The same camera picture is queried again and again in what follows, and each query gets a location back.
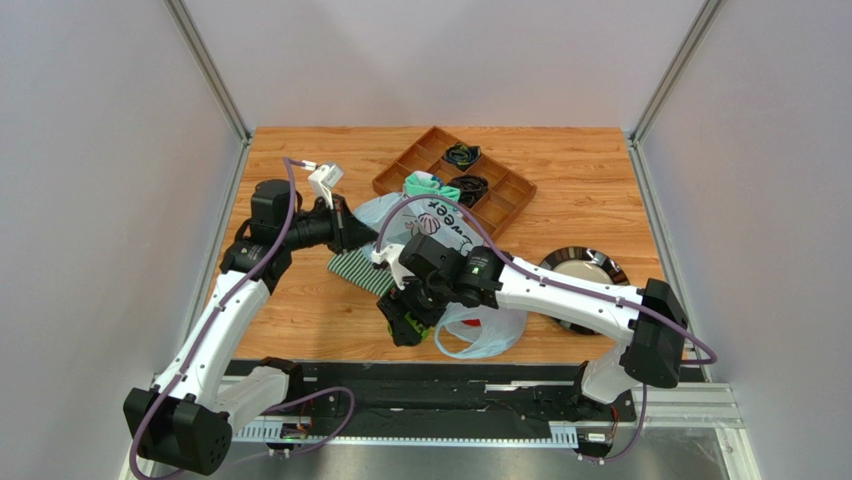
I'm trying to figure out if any left aluminium frame post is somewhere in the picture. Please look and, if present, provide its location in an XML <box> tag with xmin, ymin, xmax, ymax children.
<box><xmin>164</xmin><ymin>0</ymin><xmax>253</xmax><ymax>144</ymax></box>

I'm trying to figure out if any green white striped cloth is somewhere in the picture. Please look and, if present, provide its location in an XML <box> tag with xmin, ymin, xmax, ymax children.
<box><xmin>327</xmin><ymin>245</ymin><xmax>396</xmax><ymax>297</ymax></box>

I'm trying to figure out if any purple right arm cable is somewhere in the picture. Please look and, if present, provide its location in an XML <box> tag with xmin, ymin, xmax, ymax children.
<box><xmin>373</xmin><ymin>193</ymin><xmax>718</xmax><ymax>465</ymax></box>

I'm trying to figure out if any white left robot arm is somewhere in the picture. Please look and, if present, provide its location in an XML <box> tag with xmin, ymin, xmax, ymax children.
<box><xmin>123</xmin><ymin>179</ymin><xmax>378</xmax><ymax>477</ymax></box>

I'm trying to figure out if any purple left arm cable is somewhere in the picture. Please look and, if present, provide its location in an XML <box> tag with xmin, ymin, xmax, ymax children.
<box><xmin>128</xmin><ymin>157</ymin><xmax>357</xmax><ymax>480</ymax></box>

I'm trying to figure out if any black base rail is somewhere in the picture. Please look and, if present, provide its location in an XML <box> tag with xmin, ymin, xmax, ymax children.
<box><xmin>219</xmin><ymin>359</ymin><xmax>707</xmax><ymax>449</ymax></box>

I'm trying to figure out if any black round plate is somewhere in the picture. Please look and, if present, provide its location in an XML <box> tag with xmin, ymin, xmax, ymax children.
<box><xmin>539</xmin><ymin>246</ymin><xmax>630</xmax><ymax>336</ymax></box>

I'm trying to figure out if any light blue printed plastic bag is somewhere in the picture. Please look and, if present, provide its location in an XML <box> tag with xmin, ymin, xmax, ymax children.
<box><xmin>355</xmin><ymin>193</ymin><xmax>528</xmax><ymax>360</ymax></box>

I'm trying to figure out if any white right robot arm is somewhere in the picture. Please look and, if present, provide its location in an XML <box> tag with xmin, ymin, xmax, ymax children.
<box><xmin>370</xmin><ymin>234</ymin><xmax>688</xmax><ymax>404</ymax></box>

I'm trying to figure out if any black hair ties bundle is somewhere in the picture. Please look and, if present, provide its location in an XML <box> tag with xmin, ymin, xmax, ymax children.
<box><xmin>447</xmin><ymin>174</ymin><xmax>490</xmax><ymax>209</ymax></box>

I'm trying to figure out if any teal white sock pair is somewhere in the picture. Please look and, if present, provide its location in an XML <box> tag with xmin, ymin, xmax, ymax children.
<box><xmin>402</xmin><ymin>171</ymin><xmax>461</xmax><ymax>202</ymax></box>

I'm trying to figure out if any right aluminium frame post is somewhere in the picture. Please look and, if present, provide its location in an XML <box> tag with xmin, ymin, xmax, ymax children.
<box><xmin>629</xmin><ymin>0</ymin><xmax>726</xmax><ymax>144</ymax></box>

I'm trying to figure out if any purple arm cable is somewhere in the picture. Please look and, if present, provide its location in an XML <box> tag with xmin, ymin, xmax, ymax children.
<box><xmin>373</xmin><ymin>193</ymin><xmax>718</xmax><ymax>465</ymax></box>
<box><xmin>128</xmin><ymin>157</ymin><xmax>357</xmax><ymax>480</ymax></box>

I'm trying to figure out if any brown wooden divided tray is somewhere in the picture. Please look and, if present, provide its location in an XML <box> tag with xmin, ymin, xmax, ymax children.
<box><xmin>372</xmin><ymin>126</ymin><xmax>537</xmax><ymax>239</ymax></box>

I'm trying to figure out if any aluminium frame post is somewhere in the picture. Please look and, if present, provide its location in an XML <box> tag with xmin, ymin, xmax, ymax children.
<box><xmin>629</xmin><ymin>0</ymin><xmax>726</xmax><ymax>144</ymax></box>
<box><xmin>164</xmin><ymin>0</ymin><xmax>253</xmax><ymax>144</ymax></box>

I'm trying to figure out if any green watermelon toy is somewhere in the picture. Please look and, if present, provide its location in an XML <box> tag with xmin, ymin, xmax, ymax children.
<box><xmin>404</xmin><ymin>319</ymin><xmax>430</xmax><ymax>344</ymax></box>

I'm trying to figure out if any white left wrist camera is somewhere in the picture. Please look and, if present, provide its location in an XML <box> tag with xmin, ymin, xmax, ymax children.
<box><xmin>302</xmin><ymin>161</ymin><xmax>344</xmax><ymax>208</ymax></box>

